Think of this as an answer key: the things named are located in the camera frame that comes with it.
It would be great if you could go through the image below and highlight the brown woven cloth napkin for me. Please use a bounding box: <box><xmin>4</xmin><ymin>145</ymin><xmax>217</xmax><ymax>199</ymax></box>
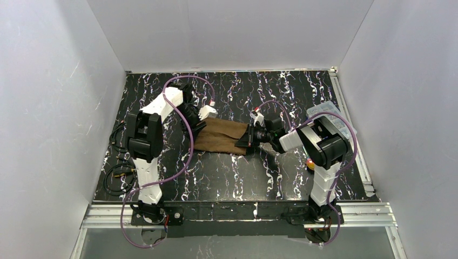
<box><xmin>193</xmin><ymin>118</ymin><xmax>248</xmax><ymax>155</ymax></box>

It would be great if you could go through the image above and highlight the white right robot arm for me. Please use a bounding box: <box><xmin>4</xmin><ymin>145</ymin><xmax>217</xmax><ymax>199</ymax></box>
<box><xmin>235</xmin><ymin>111</ymin><xmax>357</xmax><ymax>221</ymax></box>

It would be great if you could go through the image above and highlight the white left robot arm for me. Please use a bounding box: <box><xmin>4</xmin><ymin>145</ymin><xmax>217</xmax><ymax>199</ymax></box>
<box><xmin>125</xmin><ymin>83</ymin><xmax>218</xmax><ymax>222</ymax></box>

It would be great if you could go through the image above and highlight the clear plastic compartment box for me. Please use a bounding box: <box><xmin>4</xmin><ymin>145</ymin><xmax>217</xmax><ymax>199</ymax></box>
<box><xmin>306</xmin><ymin>100</ymin><xmax>358</xmax><ymax>137</ymax></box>

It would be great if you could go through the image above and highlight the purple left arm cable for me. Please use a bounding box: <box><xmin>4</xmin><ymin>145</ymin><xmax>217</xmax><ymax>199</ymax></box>
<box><xmin>120</xmin><ymin>75</ymin><xmax>216</xmax><ymax>249</ymax></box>

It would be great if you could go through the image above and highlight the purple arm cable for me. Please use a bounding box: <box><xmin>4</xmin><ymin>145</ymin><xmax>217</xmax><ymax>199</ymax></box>
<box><xmin>251</xmin><ymin>99</ymin><xmax>359</xmax><ymax>247</ymax></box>
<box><xmin>120</xmin><ymin>75</ymin><xmax>216</xmax><ymax>249</ymax></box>

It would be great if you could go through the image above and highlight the red yellow handled utensil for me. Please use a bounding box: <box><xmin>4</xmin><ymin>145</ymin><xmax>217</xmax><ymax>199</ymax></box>
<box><xmin>306</xmin><ymin>159</ymin><xmax>315</xmax><ymax>174</ymax></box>

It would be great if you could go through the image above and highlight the aluminium side rail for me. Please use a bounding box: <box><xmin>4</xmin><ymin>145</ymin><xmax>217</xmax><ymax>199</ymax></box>
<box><xmin>329</xmin><ymin>67</ymin><xmax>376</xmax><ymax>194</ymax></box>

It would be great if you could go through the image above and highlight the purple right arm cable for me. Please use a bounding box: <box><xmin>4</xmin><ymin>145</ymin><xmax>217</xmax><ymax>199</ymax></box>
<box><xmin>251</xmin><ymin>99</ymin><xmax>359</xmax><ymax>247</ymax></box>

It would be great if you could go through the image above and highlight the black coiled cable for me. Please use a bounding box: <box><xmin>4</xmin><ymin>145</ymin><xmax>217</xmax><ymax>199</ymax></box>
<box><xmin>103</xmin><ymin>122</ymin><xmax>138</xmax><ymax>196</ymax></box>

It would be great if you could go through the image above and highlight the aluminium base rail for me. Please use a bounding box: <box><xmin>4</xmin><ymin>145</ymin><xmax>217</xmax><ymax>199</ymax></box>
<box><xmin>82</xmin><ymin>201</ymin><xmax>398</xmax><ymax>237</ymax></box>

